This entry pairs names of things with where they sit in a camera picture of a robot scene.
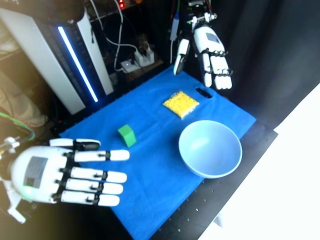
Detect light blue bowl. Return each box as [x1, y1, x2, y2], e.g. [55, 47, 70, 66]
[178, 119, 243, 179]

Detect green block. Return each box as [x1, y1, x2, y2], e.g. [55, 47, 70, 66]
[117, 124, 138, 148]

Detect green cable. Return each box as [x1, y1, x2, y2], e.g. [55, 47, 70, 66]
[0, 111, 36, 145]

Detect blue cloth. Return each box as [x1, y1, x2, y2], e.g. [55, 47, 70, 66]
[59, 65, 258, 240]

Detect white power adapter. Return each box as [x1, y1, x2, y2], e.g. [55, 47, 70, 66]
[120, 59, 141, 74]

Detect bag of yellow beads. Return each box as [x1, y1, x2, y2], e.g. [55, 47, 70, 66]
[162, 90, 201, 120]

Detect white column with blue light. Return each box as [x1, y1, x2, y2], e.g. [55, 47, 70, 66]
[0, 7, 115, 116]

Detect small black object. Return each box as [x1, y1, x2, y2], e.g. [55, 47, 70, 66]
[195, 86, 214, 100]

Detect beige fabric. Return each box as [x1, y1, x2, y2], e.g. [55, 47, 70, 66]
[0, 72, 49, 129]

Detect white power strip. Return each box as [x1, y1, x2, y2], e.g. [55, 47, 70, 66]
[133, 44, 156, 67]

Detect white cable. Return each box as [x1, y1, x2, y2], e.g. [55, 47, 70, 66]
[113, 7, 126, 72]
[88, 0, 137, 55]

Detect black curtain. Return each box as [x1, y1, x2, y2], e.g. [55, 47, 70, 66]
[219, 0, 320, 116]

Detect white hanging adapter with cable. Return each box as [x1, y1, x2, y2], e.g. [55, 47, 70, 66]
[169, 12, 181, 65]

